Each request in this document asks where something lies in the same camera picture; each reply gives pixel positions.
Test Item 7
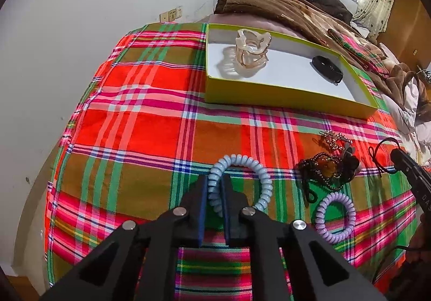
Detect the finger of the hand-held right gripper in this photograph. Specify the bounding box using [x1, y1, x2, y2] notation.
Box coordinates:
[391, 149, 425, 197]

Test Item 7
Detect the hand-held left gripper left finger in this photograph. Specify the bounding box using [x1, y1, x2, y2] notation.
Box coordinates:
[40, 175, 209, 301]

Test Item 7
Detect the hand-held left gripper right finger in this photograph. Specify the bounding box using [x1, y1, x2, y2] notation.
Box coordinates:
[220, 175, 388, 301]

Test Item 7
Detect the thin black elastic hair tie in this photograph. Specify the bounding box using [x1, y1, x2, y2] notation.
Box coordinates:
[368, 137, 405, 176]

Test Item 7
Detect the light blue spiral hair tie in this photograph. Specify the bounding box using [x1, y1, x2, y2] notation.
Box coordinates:
[207, 154, 273, 221]

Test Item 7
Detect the black cord hair tie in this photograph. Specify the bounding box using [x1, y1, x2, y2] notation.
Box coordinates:
[301, 144, 362, 204]

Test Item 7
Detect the dark beaded bracelet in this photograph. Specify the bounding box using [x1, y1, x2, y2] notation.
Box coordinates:
[299, 152, 340, 189]

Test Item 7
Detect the purple spiral hair tie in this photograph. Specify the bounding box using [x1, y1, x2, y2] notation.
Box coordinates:
[315, 191, 356, 243]

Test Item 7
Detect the yellow-green cardboard box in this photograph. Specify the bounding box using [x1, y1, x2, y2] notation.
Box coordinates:
[204, 23, 380, 119]

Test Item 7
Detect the white cloth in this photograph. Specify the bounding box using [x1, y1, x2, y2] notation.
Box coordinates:
[380, 42, 431, 169]

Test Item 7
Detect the plaid bed sheet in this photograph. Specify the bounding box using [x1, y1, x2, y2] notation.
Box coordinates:
[44, 22, 420, 301]

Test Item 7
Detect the black hair band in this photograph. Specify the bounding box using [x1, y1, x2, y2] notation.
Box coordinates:
[310, 56, 344, 83]

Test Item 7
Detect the folded plaid cloth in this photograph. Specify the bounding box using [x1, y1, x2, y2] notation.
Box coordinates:
[327, 28, 390, 79]

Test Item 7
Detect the wooden wardrobe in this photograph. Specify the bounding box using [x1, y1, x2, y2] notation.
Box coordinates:
[384, 0, 431, 81]

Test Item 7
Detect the clear hair claw clip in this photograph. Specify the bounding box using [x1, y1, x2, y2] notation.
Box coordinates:
[234, 28, 273, 70]

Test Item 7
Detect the dark clothing pile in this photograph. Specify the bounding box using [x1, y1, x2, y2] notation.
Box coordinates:
[307, 0, 354, 24]

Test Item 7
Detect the brown blanket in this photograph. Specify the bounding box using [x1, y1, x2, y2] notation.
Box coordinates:
[214, 0, 420, 95]

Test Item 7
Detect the black cable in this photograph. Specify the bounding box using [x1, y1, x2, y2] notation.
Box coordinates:
[370, 245, 418, 283]

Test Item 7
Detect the wall socket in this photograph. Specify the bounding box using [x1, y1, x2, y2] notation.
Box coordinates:
[159, 6, 184, 23]

